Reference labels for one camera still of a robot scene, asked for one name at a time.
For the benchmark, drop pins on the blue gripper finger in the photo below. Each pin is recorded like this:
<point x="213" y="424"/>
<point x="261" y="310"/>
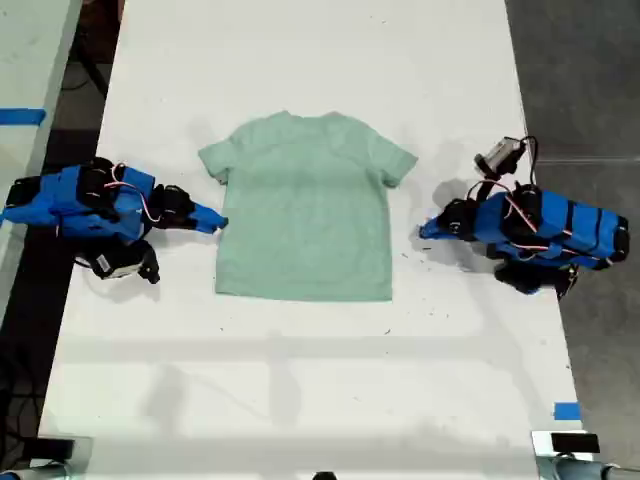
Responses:
<point x="435" y="233"/>
<point x="437" y="220"/>
<point x="205" y="228"/>
<point x="210" y="216"/>

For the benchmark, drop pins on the pale green T-shirt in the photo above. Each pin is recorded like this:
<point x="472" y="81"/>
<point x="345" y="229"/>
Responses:
<point x="305" y="210"/>

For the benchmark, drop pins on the blue and black arm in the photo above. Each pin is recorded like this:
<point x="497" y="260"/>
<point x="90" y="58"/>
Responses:
<point x="565" y="230"/>
<point x="75" y="205"/>

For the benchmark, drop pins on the long blue tape strip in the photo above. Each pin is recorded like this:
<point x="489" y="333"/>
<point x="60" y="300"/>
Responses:
<point x="22" y="116"/>

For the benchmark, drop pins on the white side table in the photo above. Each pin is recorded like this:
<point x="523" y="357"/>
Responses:
<point x="30" y="55"/>

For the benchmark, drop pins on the short blue tape strip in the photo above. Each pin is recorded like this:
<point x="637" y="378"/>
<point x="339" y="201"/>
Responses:
<point x="566" y="411"/>

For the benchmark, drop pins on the black box on white base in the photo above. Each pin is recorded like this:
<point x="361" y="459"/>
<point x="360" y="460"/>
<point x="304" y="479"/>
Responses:
<point x="574" y="442"/>

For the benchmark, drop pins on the small black round object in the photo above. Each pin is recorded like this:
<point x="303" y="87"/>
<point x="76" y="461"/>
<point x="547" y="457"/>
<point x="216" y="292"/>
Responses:
<point x="325" y="475"/>

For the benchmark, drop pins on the black box on metal clamp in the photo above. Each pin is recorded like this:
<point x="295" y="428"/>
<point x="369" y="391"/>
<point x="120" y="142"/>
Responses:
<point x="52" y="446"/>

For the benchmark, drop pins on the grey metal clamp tube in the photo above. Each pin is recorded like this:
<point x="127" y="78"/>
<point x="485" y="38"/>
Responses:
<point x="585" y="467"/>

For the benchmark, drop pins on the black camera box, white label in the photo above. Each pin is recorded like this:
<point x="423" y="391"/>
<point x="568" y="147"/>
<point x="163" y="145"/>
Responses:
<point x="117" y="262"/>

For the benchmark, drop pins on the black camera box, silver side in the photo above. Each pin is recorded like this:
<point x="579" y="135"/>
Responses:
<point x="501" y="154"/>

